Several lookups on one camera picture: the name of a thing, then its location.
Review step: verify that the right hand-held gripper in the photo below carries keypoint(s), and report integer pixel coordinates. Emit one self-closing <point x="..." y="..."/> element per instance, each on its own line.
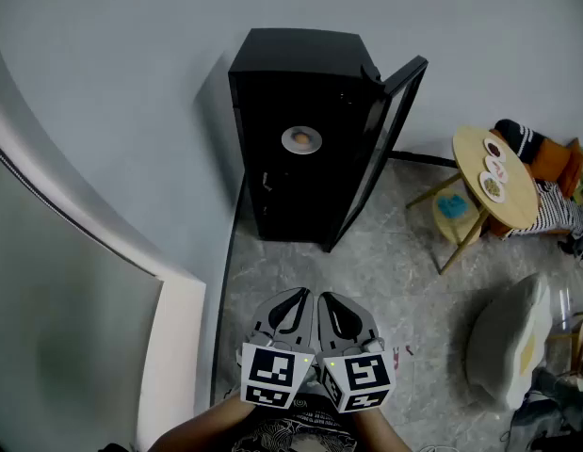
<point x="366" y="375"/>

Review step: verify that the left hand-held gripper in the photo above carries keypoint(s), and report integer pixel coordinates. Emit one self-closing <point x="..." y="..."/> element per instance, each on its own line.
<point x="267" y="375"/>

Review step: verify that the white round plate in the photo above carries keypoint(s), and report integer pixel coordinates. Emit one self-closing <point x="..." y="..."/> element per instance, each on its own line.
<point x="314" y="145"/>

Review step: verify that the orange egg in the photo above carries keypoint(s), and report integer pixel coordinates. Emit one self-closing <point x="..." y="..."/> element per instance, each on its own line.
<point x="300" y="138"/>

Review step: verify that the black mini fridge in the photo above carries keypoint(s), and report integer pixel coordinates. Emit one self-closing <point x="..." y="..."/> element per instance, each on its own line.
<point x="296" y="64"/>

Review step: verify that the person's right forearm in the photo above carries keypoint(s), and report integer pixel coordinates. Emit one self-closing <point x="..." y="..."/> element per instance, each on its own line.
<point x="380" y="433"/>

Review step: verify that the plate with green food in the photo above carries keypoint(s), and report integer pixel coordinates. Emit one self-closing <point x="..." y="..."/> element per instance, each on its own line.
<point x="492" y="187"/>

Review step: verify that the plate with pink food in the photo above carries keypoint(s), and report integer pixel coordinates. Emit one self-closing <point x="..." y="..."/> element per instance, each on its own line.
<point x="496" y="169"/>

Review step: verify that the plate with dark food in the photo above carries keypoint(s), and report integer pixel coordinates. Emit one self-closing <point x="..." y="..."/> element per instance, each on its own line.
<point x="494" y="148"/>

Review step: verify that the person's black patterned shirt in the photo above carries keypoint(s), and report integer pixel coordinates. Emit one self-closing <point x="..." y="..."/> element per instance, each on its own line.
<point x="296" y="429"/>

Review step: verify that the white paper tag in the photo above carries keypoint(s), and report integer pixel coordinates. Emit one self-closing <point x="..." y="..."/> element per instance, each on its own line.
<point x="266" y="182"/>

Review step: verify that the blue cloth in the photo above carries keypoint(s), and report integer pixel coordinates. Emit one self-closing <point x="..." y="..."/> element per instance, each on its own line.
<point x="453" y="205"/>

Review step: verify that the round wooden side table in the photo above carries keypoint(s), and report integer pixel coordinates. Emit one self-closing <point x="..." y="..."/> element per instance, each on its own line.
<point x="522" y="196"/>

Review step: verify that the grey door panel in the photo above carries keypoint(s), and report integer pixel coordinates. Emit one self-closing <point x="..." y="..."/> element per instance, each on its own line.
<point x="60" y="299"/>

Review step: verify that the black and white striped blanket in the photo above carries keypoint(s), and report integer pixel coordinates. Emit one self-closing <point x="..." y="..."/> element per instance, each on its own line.
<point x="555" y="210"/>

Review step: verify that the black pillow with white stripes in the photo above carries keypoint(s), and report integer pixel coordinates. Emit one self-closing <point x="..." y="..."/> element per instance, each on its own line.
<point x="512" y="132"/>

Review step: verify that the orange sofa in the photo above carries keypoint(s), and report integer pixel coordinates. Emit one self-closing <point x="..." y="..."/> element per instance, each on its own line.
<point x="550" y="158"/>

